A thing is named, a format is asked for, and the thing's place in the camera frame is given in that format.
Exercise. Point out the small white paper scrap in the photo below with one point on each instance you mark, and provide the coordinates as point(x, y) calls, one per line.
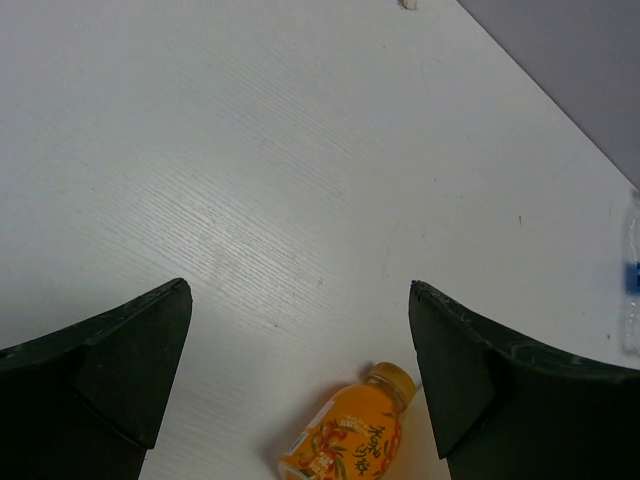
point(410, 5)

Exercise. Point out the clear bottle blue label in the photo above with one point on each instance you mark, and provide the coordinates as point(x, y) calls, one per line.
point(630, 276)

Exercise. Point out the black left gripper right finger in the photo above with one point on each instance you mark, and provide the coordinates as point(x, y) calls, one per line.
point(506, 406)

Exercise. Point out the orange juice bottle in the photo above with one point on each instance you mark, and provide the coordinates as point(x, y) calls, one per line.
point(357, 433)

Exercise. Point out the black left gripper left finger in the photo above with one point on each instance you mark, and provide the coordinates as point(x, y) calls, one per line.
point(87, 401)

